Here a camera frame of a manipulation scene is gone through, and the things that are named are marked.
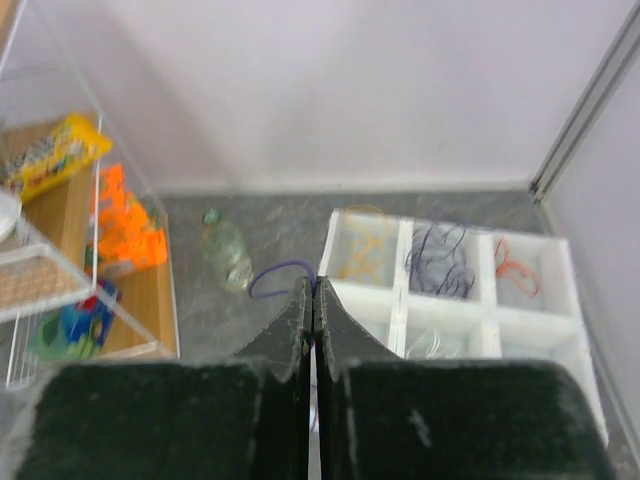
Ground right glass bottle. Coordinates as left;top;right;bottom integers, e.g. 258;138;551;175
201;208;254;291

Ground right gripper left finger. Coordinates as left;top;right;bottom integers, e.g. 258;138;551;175
14;277;313;479

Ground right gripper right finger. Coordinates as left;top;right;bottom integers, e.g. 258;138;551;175
313;277;615;479

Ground orange cable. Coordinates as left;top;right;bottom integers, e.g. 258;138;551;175
493;236;542;298

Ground white wire shelf rack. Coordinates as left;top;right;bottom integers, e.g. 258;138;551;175
1;1;180;390

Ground green and blue packets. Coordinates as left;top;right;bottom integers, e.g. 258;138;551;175
27;295;115;362

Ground orange packet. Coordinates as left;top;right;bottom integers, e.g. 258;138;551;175
86;163;168;278

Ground white six-compartment tray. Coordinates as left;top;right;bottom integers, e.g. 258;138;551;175
318;206;606;427

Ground yellow cable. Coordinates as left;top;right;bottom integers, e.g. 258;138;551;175
337;204;395;281

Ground yellow snack packet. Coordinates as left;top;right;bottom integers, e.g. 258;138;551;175
1;112;112;203

